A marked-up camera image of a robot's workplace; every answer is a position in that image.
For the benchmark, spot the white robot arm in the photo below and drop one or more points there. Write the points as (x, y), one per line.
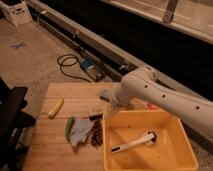
(141, 83)

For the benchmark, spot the blue sponge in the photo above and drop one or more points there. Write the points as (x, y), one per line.
(104, 95)

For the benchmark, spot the blue power box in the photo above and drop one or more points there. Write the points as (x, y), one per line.
(91, 70)

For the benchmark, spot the grey crumpled cloth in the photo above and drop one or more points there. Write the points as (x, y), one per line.
(80, 130)

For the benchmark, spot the orange fruit toy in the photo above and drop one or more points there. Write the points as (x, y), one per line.
(152, 106)

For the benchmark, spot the green pepper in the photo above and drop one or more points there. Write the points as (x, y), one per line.
(68, 128)

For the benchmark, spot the yellow plastic bin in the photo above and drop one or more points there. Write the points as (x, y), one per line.
(170, 152)

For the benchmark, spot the black chair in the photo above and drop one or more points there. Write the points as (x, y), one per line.
(12, 122)

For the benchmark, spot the white cardboard box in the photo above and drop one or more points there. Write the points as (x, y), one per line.
(16, 14)

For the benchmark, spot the white handled brush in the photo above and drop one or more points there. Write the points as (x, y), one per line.
(149, 137)

